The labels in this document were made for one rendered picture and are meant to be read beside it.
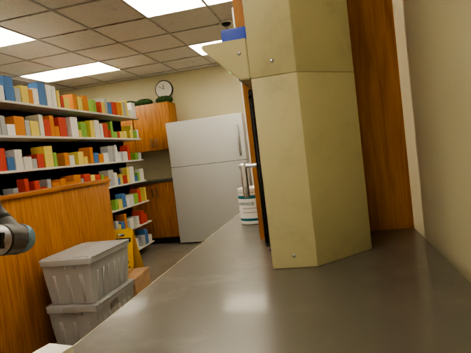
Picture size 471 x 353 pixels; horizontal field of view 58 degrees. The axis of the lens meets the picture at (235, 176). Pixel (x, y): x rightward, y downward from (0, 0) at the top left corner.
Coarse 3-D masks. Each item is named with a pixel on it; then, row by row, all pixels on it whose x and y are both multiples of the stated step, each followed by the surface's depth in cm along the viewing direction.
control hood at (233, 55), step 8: (232, 40) 104; (240, 40) 103; (208, 48) 105; (216, 48) 105; (224, 48) 104; (232, 48) 104; (240, 48) 103; (216, 56) 105; (224, 56) 104; (232, 56) 104; (240, 56) 104; (248, 56) 103; (224, 64) 104; (232, 64) 104; (240, 64) 104; (248, 64) 104; (232, 72) 105; (240, 72) 104; (248, 72) 103; (240, 80) 105; (248, 80) 105
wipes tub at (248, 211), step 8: (240, 192) 175; (240, 200) 176; (248, 200) 174; (240, 208) 177; (248, 208) 174; (256, 208) 173; (240, 216) 179; (248, 216) 174; (256, 216) 173; (248, 224) 175
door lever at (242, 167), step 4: (240, 164) 110; (244, 164) 110; (248, 164) 110; (252, 164) 110; (256, 164) 110; (240, 168) 110; (244, 168) 110; (244, 172) 110; (244, 176) 110; (244, 180) 110; (244, 184) 110; (248, 184) 111; (244, 188) 110; (248, 188) 110; (244, 192) 111; (248, 192) 110; (244, 196) 111; (248, 196) 110
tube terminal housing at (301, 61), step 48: (288, 0) 100; (336, 0) 109; (288, 48) 101; (336, 48) 108; (288, 96) 102; (336, 96) 108; (288, 144) 103; (336, 144) 108; (288, 192) 104; (336, 192) 107; (288, 240) 105; (336, 240) 107
